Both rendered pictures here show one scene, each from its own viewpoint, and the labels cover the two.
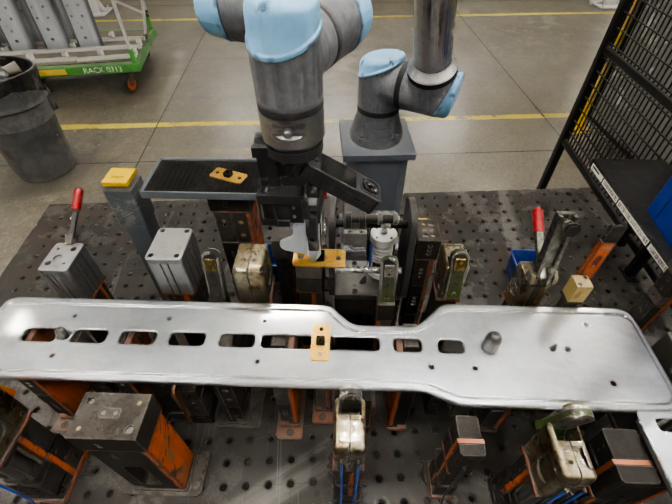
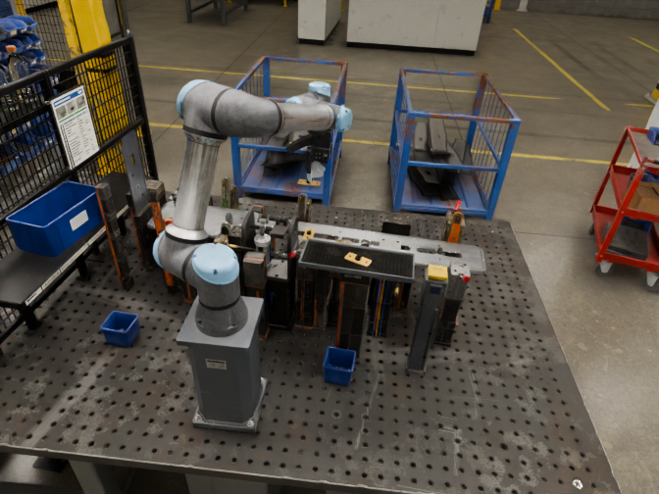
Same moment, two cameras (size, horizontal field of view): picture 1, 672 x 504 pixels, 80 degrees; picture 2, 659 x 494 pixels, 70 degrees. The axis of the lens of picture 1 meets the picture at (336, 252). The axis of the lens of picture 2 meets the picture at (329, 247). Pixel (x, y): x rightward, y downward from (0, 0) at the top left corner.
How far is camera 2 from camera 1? 207 cm
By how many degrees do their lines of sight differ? 98
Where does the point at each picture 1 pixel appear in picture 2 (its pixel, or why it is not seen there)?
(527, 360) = (216, 217)
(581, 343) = not seen: hidden behind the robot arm
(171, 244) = (388, 245)
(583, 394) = not seen: hidden behind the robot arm
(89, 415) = (405, 219)
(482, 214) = (90, 411)
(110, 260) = (491, 410)
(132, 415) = (388, 217)
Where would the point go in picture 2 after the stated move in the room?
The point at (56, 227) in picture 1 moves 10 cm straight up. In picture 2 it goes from (588, 473) to (600, 456)
